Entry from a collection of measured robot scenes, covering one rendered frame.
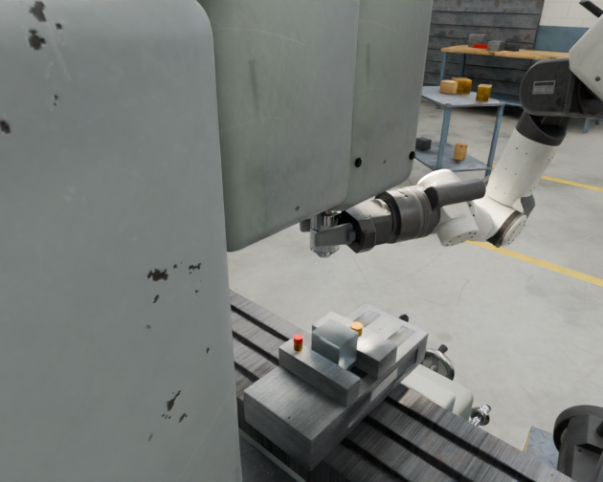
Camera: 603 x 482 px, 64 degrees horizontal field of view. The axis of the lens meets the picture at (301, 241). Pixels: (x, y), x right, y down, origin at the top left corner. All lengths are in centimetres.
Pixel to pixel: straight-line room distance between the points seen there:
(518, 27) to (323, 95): 798
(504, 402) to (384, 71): 194
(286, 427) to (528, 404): 172
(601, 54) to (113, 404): 78
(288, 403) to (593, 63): 69
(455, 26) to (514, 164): 780
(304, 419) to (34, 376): 59
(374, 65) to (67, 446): 47
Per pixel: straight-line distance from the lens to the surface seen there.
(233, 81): 40
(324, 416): 80
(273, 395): 83
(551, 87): 99
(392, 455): 85
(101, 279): 23
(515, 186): 107
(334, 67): 49
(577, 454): 142
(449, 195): 79
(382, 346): 87
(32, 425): 26
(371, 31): 57
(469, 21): 871
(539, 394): 247
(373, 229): 72
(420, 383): 110
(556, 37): 834
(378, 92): 60
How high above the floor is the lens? 156
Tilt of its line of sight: 27 degrees down
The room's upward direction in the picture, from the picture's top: 1 degrees clockwise
